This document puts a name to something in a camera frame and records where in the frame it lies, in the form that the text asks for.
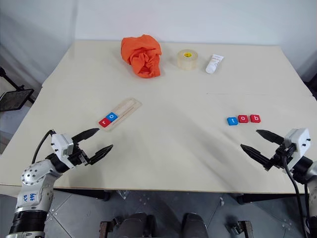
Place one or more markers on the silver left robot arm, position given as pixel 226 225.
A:
pixel 32 178

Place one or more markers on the brown metal bracket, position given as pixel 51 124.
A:
pixel 104 230
pixel 245 229

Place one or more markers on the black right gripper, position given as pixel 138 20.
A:
pixel 280 156

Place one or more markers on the blue letter tile t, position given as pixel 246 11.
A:
pixel 232 121

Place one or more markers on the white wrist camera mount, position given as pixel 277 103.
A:
pixel 298 140
pixel 59 143

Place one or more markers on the red letter tile o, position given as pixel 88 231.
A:
pixel 243 119

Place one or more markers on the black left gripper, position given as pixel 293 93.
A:
pixel 78 157

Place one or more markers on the black table frame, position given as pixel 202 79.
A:
pixel 173 194

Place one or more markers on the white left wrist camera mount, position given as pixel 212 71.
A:
pixel 59 143

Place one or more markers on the red letter tile b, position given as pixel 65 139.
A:
pixel 255 118

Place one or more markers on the wooden letter tray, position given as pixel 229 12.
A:
pixel 128 106

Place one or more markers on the clear tape roll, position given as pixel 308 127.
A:
pixel 187 60

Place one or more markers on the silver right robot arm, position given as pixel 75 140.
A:
pixel 312 188

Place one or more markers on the crumpled orange cloth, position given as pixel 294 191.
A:
pixel 142 55

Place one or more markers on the white squeeze tube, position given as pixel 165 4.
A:
pixel 214 64

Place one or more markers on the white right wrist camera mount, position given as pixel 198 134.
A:
pixel 298 140

